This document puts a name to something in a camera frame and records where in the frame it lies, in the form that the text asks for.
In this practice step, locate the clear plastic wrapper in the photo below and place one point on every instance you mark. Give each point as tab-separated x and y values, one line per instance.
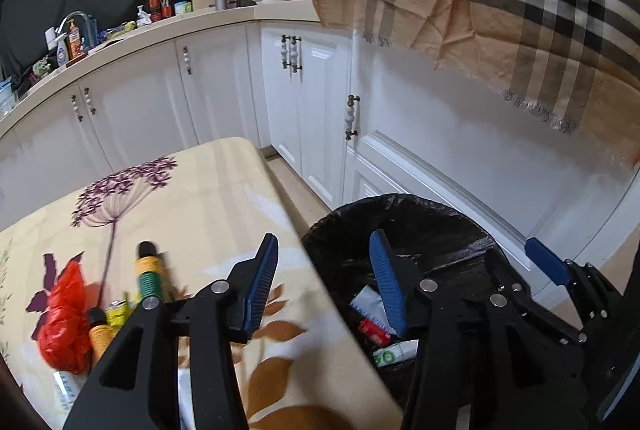
67	385

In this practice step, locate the white pump bottle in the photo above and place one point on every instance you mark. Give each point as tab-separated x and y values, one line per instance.
142	17

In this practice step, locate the chrome faucet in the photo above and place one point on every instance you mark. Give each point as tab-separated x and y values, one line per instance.
75	16

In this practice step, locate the red can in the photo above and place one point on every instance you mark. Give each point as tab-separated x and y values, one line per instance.
372	330

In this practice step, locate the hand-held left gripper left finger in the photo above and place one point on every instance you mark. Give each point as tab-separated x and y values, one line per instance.
260	290

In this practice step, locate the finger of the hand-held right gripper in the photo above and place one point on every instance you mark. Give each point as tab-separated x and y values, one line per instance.
502	270
547	262

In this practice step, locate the small red spray bottle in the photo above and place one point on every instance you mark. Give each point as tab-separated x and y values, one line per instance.
166	8

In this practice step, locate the white and blue spray bottle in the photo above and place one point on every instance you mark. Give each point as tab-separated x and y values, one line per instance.
60	53

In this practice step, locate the dark sauce bottle red cap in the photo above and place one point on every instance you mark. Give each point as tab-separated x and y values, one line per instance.
155	3

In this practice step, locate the red plastic bag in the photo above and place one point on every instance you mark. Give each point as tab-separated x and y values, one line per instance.
65	325

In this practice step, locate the white packet with blue print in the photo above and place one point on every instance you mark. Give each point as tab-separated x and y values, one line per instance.
367	299

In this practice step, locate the yellow snack packet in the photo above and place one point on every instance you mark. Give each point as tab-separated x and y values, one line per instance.
119	310

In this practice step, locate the green yellow bottle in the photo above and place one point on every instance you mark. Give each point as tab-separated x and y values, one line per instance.
148	277

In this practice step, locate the plastic container blue lid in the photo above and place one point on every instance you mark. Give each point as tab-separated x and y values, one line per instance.
6	97

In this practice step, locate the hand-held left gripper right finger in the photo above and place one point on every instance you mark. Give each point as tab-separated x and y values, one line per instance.
390	290

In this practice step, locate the floral tablecloth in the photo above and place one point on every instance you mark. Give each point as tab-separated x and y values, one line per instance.
200	190

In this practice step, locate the white kitchen cabinets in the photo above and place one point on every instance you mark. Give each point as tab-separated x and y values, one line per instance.
300	109

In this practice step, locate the yellow and green sponge pack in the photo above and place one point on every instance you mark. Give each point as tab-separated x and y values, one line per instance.
120	29

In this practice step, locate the small green plant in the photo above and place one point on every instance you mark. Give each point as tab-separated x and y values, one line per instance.
42	67

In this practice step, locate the beige kitchen countertop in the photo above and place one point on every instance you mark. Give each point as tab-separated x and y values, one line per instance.
150	37

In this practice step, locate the black bag-lined bin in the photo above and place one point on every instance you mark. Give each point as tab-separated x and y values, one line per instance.
350	250

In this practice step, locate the white and green packet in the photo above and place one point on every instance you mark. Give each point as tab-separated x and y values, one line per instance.
395	352

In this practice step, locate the orange dish soap bottle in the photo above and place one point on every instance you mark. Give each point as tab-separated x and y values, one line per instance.
74	38

